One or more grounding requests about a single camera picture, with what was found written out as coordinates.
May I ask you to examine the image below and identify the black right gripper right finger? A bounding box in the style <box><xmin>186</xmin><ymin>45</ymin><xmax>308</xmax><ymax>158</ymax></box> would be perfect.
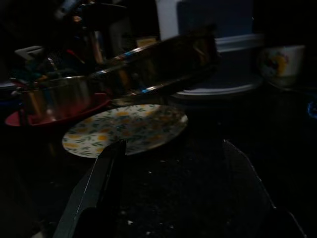
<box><xmin>222</xmin><ymin>139</ymin><xmax>308</xmax><ymax>238</ymax></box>

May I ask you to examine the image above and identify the steel mixing bowl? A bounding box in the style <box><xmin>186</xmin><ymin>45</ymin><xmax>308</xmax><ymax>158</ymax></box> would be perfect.
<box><xmin>21</xmin><ymin>75</ymin><xmax>112</xmax><ymax>119</ymax></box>

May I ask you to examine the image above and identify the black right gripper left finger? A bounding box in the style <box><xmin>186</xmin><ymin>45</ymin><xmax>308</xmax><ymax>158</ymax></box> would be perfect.
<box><xmin>53</xmin><ymin>139</ymin><xmax>128</xmax><ymax>238</ymax></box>

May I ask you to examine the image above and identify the yellow floral print plate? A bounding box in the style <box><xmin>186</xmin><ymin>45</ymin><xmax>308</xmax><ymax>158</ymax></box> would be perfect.
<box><xmin>61</xmin><ymin>104</ymin><xmax>189</xmax><ymax>158</ymax></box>

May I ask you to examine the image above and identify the black chrome coffee maker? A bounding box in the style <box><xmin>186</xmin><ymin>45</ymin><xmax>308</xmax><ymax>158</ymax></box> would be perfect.
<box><xmin>54</xmin><ymin>0</ymin><xmax>127</xmax><ymax>65</ymax></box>

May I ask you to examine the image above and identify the round steel steamer tray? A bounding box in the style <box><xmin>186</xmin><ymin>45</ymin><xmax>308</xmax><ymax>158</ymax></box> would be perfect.
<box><xmin>88</xmin><ymin>23</ymin><xmax>222</xmax><ymax>106</ymax></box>

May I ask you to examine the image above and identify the pink plate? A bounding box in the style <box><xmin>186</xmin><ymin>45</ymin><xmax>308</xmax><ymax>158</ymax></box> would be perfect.
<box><xmin>4</xmin><ymin>93</ymin><xmax>112</xmax><ymax>127</ymax></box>

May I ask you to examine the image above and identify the white tiered storage container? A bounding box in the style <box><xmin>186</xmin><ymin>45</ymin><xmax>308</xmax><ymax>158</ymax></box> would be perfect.
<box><xmin>156</xmin><ymin>0</ymin><xmax>265</xmax><ymax>100</ymax></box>

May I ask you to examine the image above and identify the white printed mug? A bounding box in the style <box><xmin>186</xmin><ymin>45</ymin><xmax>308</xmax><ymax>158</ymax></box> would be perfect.
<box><xmin>257</xmin><ymin>44</ymin><xmax>307</xmax><ymax>86</ymax></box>

